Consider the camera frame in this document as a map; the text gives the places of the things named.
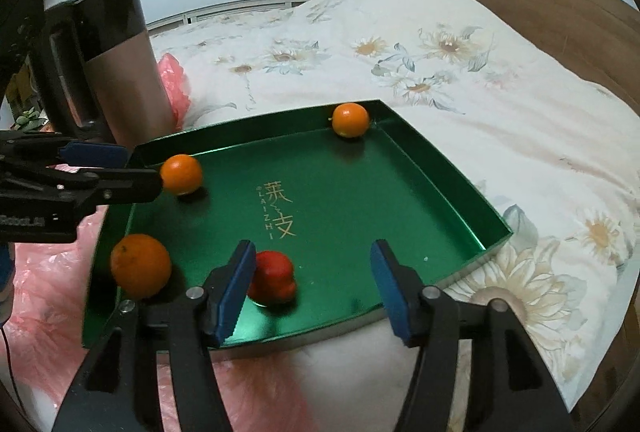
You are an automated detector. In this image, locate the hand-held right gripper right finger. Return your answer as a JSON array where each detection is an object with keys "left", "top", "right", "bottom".
[{"left": 370, "top": 239, "right": 576, "bottom": 432}]

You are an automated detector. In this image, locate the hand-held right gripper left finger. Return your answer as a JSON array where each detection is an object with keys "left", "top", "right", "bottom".
[{"left": 52, "top": 240, "right": 257, "bottom": 432}]

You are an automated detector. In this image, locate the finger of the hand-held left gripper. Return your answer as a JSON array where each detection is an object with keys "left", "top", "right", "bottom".
[
  {"left": 0, "top": 167, "right": 164, "bottom": 213},
  {"left": 0, "top": 132, "right": 130, "bottom": 169}
]

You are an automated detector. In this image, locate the large red apple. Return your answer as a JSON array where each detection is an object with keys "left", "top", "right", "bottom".
[{"left": 246, "top": 250, "right": 299, "bottom": 305}]

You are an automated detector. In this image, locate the orange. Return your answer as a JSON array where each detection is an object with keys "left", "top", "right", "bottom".
[
  {"left": 332, "top": 102, "right": 371, "bottom": 139},
  {"left": 160, "top": 154, "right": 204, "bottom": 197},
  {"left": 110, "top": 234, "right": 173, "bottom": 300}
]

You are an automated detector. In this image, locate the green metallic tray box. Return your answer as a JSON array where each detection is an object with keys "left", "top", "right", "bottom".
[{"left": 81, "top": 99, "right": 515, "bottom": 353}]

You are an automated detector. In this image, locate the pink plastic sheet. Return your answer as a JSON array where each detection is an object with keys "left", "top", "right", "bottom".
[{"left": 0, "top": 53, "right": 321, "bottom": 432}]

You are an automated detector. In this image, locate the person's bare leg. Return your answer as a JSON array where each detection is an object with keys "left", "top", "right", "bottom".
[{"left": 75, "top": 0, "right": 173, "bottom": 147}]

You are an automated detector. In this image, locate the floral blanket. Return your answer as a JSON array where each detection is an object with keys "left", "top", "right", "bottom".
[{"left": 145, "top": 0, "right": 640, "bottom": 432}]

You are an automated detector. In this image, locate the wooden headboard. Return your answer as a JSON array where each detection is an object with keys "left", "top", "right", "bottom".
[{"left": 402, "top": 0, "right": 640, "bottom": 423}]

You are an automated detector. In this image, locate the black frame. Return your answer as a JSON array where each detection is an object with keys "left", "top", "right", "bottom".
[{"left": 31, "top": 4, "right": 115, "bottom": 143}]

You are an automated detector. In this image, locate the white bed rail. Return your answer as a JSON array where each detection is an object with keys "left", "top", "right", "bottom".
[{"left": 150, "top": 0, "right": 321, "bottom": 30}]

